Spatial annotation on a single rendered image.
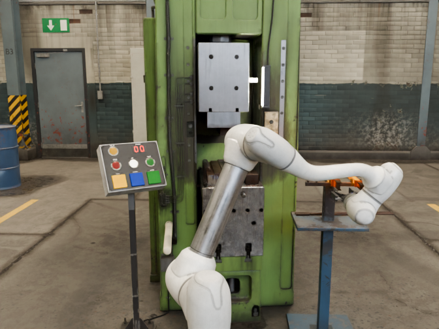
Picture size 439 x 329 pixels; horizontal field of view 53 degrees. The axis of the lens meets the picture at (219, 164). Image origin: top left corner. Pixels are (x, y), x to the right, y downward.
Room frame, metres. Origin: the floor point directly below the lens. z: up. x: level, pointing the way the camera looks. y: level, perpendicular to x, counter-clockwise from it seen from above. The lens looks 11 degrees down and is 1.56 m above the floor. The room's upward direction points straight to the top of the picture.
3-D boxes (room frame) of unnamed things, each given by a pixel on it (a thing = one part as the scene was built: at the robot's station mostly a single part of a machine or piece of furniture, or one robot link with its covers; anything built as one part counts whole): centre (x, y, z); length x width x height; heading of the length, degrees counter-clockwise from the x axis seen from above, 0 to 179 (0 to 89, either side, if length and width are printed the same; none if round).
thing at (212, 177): (2.83, -0.01, 0.96); 0.42 x 0.20 x 0.09; 5
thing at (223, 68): (2.83, -0.05, 1.56); 0.42 x 0.39 x 0.40; 5
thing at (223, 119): (2.83, -0.01, 1.32); 0.42 x 0.20 x 0.10; 5
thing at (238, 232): (2.84, -0.06, 0.69); 0.56 x 0.38 x 0.45; 5
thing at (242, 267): (2.84, -0.06, 0.23); 0.55 x 0.37 x 0.47; 5
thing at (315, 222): (2.46, -0.64, 0.74); 0.40 x 0.30 x 0.02; 88
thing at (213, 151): (3.15, -0.02, 1.37); 0.41 x 0.10 x 0.91; 95
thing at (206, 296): (1.46, 0.04, 0.77); 0.18 x 0.16 x 0.22; 26
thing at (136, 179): (2.38, 0.46, 1.01); 0.07 x 0.05 x 0.07; 120
